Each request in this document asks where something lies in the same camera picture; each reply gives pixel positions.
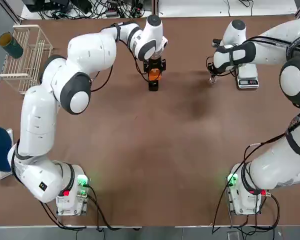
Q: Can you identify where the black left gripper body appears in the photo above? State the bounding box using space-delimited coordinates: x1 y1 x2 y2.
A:
149 57 163 70

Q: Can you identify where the black button box base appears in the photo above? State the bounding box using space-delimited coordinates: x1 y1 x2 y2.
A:
147 79 160 92

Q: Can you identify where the dark green cylindrical can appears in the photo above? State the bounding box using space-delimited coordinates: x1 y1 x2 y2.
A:
0 32 24 60

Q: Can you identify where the orange button box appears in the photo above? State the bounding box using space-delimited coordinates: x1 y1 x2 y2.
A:
149 67 162 82

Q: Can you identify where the grey power strip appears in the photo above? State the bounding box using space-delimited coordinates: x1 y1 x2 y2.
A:
105 7 121 18

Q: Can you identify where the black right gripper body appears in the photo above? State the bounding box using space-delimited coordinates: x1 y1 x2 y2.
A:
206 56 216 72

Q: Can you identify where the white electronic scale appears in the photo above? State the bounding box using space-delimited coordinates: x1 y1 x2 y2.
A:
236 63 260 90

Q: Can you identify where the white wire rack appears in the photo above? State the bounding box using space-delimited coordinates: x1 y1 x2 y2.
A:
0 24 55 96

